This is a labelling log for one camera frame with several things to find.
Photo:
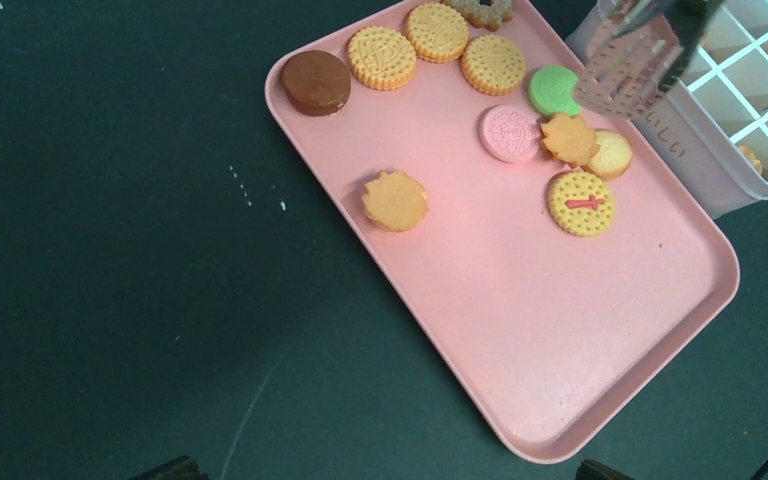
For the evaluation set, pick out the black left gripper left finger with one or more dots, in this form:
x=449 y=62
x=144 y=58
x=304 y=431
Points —
x=180 y=468

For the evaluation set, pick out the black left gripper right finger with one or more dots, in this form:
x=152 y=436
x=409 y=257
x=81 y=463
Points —
x=590 y=469

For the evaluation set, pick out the silver metal tongs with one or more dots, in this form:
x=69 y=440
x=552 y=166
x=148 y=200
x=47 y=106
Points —
x=638 y=54

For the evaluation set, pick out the pink plastic tray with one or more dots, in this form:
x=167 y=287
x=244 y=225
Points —
x=549 y=334

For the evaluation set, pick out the round cookie with red mark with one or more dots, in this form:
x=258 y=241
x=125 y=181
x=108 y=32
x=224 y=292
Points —
x=581 y=203

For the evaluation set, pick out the pale oval cookie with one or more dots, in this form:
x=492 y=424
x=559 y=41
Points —
x=613 y=157

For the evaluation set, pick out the spiky flower cookie left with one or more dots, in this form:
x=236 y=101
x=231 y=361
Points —
x=395 y=201

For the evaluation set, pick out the pale flower cookie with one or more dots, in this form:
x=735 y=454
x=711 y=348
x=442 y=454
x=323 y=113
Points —
x=569 y=139

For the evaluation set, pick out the pink round sandwich cookie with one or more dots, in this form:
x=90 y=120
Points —
x=510 y=134

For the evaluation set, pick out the metal tin with white dividers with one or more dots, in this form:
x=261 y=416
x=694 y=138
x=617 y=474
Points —
x=712 y=129

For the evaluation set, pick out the green round cookie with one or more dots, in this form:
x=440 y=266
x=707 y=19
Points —
x=551 y=90

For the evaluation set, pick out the dark chocolate round cookie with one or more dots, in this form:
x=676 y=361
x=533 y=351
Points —
x=316 y=82

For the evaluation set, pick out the round orange cookie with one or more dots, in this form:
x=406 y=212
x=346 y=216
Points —
x=381 y=58
x=438 y=32

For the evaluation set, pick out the round orange cookie top right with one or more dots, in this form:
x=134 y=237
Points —
x=438 y=32

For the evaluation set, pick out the flower cookie with dark centre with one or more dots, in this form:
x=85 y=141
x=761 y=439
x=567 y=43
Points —
x=487 y=14

